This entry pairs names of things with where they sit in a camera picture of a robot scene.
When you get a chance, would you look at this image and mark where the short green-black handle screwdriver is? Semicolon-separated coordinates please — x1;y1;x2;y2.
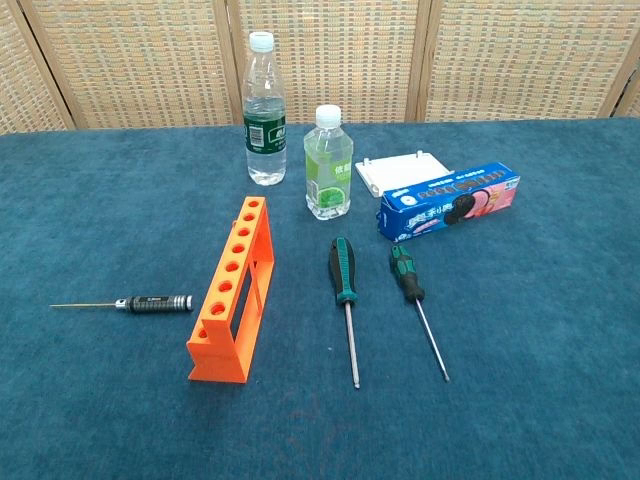
389;243;452;384

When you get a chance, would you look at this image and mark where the tall dark-green-label water bottle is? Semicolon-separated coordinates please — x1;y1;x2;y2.
241;31;289;187

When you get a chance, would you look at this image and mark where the short light-green-label drink bottle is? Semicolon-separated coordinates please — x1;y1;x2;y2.
303;104;355;222

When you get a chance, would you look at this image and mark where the blue felt table cloth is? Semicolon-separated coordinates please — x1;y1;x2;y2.
0;115;640;480

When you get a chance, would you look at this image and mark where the black knurled precision screwdriver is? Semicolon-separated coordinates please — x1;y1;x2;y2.
49;294;195;316

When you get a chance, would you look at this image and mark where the orange tool holder rack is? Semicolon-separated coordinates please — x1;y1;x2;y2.
186;195;276;385

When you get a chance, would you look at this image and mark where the white plastic tray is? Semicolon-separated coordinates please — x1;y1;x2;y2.
354;148;456;200

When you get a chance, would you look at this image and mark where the blue cookie box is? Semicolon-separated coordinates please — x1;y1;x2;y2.
375;161;522;244

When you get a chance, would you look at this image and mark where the woven bamboo folding screen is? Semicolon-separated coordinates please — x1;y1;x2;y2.
0;0;640;136

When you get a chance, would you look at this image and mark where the long black-green handle screwdriver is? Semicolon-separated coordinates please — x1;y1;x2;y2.
327;236;363;390

